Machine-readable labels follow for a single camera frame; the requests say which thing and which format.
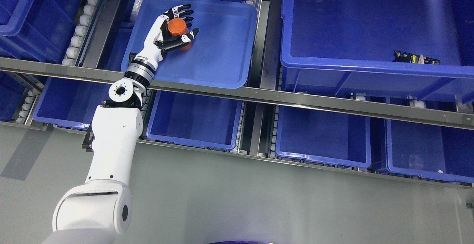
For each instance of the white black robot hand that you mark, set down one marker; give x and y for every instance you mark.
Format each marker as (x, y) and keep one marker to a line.
(159, 40)

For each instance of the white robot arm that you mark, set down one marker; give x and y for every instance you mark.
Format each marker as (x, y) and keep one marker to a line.
(100, 209)

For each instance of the shallow blue tray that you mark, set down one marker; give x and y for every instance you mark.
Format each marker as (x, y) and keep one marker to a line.
(220, 54)

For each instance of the blue bin lower middle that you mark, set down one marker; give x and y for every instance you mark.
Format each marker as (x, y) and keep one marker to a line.
(194, 120)

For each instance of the blue bin lower left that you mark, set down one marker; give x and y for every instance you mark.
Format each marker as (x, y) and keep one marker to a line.
(66, 103)

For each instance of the blue bin upper left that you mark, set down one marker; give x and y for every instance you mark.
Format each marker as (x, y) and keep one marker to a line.
(38, 30)

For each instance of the large blue bin right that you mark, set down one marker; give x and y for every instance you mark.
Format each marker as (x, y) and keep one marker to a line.
(336, 48)

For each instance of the blue bin lower centre-right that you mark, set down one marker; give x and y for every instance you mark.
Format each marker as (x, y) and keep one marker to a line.
(335, 139)

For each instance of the small black circuit board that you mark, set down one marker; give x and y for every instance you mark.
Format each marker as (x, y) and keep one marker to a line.
(406, 57)

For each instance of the blue bin lower right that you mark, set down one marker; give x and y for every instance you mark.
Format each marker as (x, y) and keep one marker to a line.
(427, 151)

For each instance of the steel shelf rail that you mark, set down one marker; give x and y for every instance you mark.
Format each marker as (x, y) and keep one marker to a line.
(256, 95)

